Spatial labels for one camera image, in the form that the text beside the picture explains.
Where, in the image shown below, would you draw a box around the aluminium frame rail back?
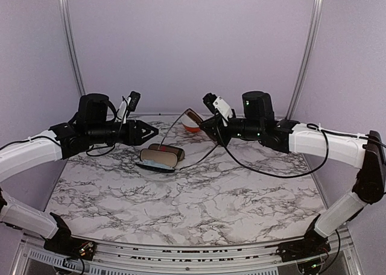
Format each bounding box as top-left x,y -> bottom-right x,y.
130,112 -> 285,119

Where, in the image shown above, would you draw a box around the brown translucent sunglasses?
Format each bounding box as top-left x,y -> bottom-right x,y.
157,108 -> 218,170

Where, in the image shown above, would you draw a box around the light blue cleaning cloth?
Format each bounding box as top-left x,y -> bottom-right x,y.
141,160 -> 174,171

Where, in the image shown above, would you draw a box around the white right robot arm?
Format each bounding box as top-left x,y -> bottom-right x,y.
200,91 -> 385,256

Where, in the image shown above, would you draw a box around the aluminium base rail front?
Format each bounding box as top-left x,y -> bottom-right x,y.
10,229 -> 362,274

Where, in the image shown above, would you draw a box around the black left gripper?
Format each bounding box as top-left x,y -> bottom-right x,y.
87,119 -> 159,146

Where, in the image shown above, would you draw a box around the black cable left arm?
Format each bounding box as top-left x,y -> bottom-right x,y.
0,95 -> 133,157

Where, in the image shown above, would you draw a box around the black woven glasses case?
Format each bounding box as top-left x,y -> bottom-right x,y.
136,149 -> 178,173

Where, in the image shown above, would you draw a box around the aluminium frame post left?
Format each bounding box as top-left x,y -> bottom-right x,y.
59,0 -> 86,96

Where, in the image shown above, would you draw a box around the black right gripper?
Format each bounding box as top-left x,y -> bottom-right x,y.
200,113 -> 264,147

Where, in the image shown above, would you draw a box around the brown striped glasses case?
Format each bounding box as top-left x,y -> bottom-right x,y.
150,143 -> 185,162

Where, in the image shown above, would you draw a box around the white bowl orange outside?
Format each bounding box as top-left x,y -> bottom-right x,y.
181,114 -> 200,133

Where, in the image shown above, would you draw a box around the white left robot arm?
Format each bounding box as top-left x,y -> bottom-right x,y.
1,91 -> 159,254

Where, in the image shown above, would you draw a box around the aluminium frame post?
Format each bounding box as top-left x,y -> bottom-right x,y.
59,0 -> 86,96
285,0 -> 324,119

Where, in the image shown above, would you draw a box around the aluminium frame post right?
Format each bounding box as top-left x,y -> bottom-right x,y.
285,0 -> 324,119

